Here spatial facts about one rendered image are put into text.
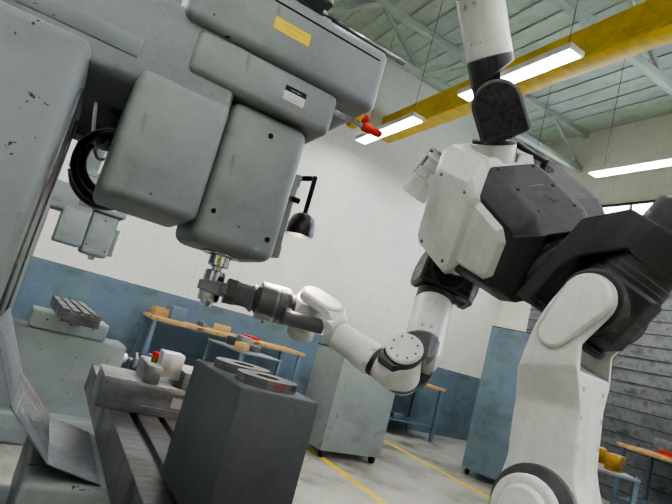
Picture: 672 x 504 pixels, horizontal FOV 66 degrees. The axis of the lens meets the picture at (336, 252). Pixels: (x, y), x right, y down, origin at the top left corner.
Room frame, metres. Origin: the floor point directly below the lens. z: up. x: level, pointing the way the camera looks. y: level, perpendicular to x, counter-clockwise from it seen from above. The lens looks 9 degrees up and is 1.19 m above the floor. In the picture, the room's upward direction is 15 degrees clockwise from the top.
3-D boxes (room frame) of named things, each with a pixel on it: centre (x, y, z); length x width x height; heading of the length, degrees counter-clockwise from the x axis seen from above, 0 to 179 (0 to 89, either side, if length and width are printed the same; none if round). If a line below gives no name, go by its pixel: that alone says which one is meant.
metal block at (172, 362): (1.33, 0.32, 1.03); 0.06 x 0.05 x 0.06; 26
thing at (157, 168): (1.10, 0.43, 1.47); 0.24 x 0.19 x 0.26; 27
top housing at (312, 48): (1.18, 0.26, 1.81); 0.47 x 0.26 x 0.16; 117
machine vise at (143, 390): (1.34, 0.30, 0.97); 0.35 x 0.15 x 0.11; 116
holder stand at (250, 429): (0.82, 0.07, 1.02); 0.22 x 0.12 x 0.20; 29
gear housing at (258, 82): (1.17, 0.29, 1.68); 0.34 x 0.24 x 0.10; 117
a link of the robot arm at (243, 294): (1.21, 0.16, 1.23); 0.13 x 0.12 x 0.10; 13
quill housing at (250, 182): (1.19, 0.26, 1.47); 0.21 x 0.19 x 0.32; 27
